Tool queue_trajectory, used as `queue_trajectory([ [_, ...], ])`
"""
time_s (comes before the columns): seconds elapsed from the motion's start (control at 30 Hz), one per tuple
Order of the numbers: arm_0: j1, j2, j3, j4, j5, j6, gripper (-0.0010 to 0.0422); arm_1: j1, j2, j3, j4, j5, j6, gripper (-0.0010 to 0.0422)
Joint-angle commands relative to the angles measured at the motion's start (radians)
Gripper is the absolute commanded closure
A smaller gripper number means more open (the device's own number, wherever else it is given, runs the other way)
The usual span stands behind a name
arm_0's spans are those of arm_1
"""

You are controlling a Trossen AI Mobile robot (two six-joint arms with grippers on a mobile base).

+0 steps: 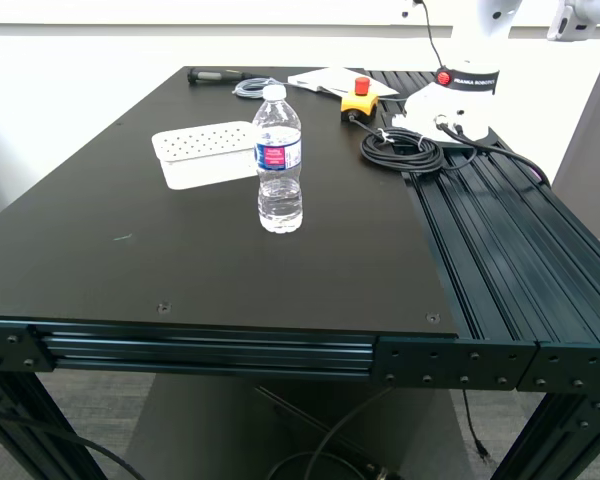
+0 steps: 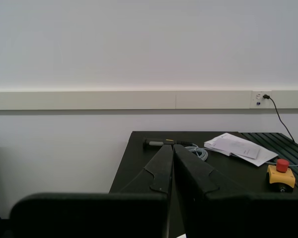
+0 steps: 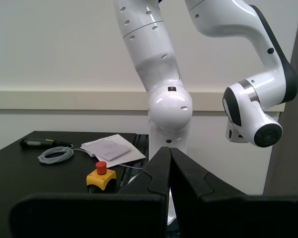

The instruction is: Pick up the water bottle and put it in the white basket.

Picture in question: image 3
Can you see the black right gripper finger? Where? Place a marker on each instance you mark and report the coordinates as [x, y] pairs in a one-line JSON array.
[[233, 215], [94, 215]]

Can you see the black slotted aluminium mounting plate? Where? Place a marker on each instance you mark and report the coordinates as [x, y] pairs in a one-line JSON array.
[[141, 142]]

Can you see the white paper document stack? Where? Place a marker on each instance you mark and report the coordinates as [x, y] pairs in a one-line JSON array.
[[109, 148]]

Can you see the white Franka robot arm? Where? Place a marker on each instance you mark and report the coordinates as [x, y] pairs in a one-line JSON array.
[[151, 62]]

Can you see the yellow emergency stop button box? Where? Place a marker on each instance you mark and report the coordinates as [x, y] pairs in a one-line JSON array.
[[101, 177]]

